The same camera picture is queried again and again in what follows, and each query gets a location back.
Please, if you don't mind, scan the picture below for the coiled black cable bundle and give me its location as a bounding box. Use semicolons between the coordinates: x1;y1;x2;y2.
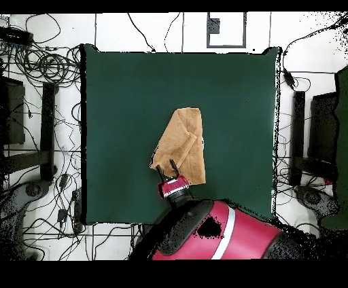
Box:
13;45;82;88

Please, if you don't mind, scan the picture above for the dark green table cloth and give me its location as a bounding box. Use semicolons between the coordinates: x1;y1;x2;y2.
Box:
84;43;282;226

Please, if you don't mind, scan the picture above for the dark green fabric sheet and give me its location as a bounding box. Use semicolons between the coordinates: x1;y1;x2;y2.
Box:
319;63;348;231

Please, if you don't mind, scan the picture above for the black stand base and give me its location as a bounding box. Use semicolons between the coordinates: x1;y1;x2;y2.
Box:
0;82;58;182
288;90;339;188

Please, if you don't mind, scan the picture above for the black box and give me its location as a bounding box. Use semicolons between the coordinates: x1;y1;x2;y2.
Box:
0;75;26;146
308;91;339;164

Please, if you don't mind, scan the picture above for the long black cable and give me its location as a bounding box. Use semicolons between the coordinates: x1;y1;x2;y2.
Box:
126;12;156;53

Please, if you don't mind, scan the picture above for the thin black cable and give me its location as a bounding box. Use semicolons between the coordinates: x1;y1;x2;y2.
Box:
163;12;182;53

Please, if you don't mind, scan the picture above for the looped black cable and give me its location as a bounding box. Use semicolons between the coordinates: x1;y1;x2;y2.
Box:
24;13;62;44

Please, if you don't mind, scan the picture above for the black power strip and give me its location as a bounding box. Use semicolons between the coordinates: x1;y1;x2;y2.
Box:
0;26;34;46

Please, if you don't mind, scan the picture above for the tan terry towel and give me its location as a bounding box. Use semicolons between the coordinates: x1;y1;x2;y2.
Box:
149;107;207;186

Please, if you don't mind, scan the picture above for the dark grey tripod base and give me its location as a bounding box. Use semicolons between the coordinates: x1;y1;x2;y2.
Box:
0;179;52;260
294;184;341;218

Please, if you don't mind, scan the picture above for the black cable with adapter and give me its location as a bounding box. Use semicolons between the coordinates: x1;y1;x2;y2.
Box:
281;16;348;91

